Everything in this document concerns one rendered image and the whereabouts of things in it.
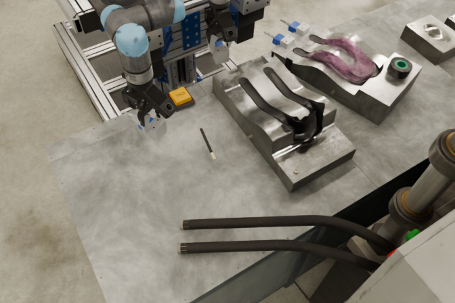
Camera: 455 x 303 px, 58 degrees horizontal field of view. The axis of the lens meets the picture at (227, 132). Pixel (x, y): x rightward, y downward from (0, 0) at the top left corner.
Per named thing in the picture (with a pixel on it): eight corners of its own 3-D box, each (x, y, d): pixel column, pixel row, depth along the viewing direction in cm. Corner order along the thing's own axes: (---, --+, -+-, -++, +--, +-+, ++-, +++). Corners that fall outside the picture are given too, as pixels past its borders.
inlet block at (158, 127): (124, 124, 133) (122, 113, 129) (135, 114, 135) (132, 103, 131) (157, 142, 129) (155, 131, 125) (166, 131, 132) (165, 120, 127)
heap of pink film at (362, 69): (300, 59, 160) (303, 43, 154) (326, 36, 168) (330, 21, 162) (358, 92, 150) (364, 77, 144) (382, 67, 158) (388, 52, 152)
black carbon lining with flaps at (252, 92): (235, 84, 150) (235, 65, 142) (271, 68, 155) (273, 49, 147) (292, 152, 132) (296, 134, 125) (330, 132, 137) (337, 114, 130)
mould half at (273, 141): (212, 92, 156) (212, 66, 145) (268, 67, 165) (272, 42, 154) (290, 193, 131) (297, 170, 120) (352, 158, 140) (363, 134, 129)
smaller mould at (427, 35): (399, 38, 178) (405, 24, 172) (424, 26, 183) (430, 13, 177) (435, 65, 168) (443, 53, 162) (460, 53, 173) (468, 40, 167)
